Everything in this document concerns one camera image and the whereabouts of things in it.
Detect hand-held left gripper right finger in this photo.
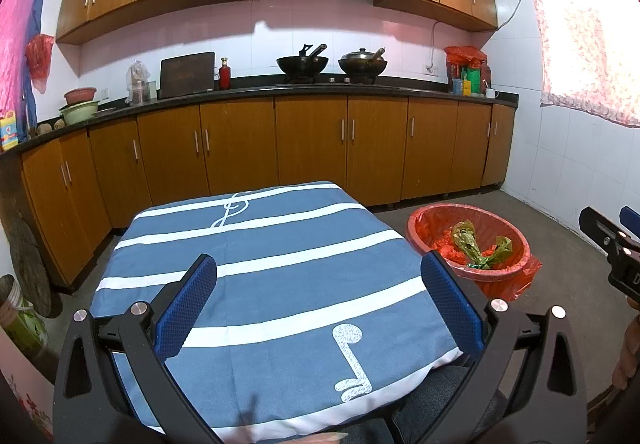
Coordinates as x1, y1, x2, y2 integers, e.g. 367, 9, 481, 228
415, 251, 588, 444

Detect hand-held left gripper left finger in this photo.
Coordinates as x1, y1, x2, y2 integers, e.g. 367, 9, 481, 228
52, 253, 226, 444

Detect red plastic lattice basket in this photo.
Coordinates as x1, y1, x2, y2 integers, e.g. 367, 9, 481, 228
406, 204, 543, 299

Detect red plastic bag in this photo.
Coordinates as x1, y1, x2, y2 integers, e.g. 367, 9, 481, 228
432, 236, 473, 265
444, 46, 488, 69
25, 34, 55, 92

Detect olive green plastic bag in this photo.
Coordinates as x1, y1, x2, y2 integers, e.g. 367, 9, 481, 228
450, 220, 514, 271

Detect person's right hand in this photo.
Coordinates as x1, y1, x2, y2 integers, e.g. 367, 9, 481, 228
611, 319, 640, 392

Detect blue white striped cloth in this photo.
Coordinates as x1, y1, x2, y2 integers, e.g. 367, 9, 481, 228
90, 181, 463, 436

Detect person's dark grey pants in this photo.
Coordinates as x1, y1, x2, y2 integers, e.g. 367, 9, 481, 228
345, 364, 506, 444

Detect round dark wooden board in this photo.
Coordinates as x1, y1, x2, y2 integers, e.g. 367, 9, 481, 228
6, 204, 56, 319

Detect glass jar with green contents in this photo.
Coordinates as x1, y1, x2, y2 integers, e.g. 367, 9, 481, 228
0, 274, 49, 361

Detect white floral cloth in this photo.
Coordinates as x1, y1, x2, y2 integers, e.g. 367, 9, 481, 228
0, 324, 56, 441

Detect pink floral curtain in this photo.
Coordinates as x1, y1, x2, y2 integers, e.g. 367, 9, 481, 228
519, 0, 640, 129

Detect green box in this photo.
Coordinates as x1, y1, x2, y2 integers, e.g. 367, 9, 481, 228
462, 66, 483, 97

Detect wooden base cabinet run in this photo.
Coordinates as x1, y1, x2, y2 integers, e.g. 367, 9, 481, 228
20, 96, 516, 295

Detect red plastic bag on containers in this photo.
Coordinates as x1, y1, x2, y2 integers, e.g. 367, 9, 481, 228
444, 46, 488, 69

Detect black kitchen countertop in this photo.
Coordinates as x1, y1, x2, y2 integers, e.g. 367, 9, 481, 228
0, 74, 520, 155

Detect jars in clear plastic bag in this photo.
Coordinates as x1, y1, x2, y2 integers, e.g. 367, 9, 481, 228
125, 60, 152, 105

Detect small brown tubers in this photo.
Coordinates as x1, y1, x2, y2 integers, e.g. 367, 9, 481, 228
27, 119, 66, 137

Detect dark wooden cutting board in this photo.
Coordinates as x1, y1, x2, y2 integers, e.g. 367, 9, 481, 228
159, 52, 216, 98

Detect red plastic basin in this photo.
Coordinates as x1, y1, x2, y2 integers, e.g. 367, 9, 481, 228
64, 87, 98, 105

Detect yellow and blue packet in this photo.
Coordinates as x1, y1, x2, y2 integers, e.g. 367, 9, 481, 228
0, 111, 20, 153

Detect black gas hob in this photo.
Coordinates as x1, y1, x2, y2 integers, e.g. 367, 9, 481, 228
275, 75, 401, 87

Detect black wok with lid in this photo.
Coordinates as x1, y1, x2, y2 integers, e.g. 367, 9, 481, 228
338, 48, 388, 76

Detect hanging red plastic bag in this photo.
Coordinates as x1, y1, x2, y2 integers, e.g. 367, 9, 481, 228
25, 34, 55, 92

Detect pink and blue hanging cloth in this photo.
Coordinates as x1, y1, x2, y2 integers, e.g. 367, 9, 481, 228
0, 0, 55, 145

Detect white wall cable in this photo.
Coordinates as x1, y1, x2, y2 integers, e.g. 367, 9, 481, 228
495, 0, 531, 29

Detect white power cable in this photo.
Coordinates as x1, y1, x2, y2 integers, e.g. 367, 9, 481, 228
430, 20, 444, 69

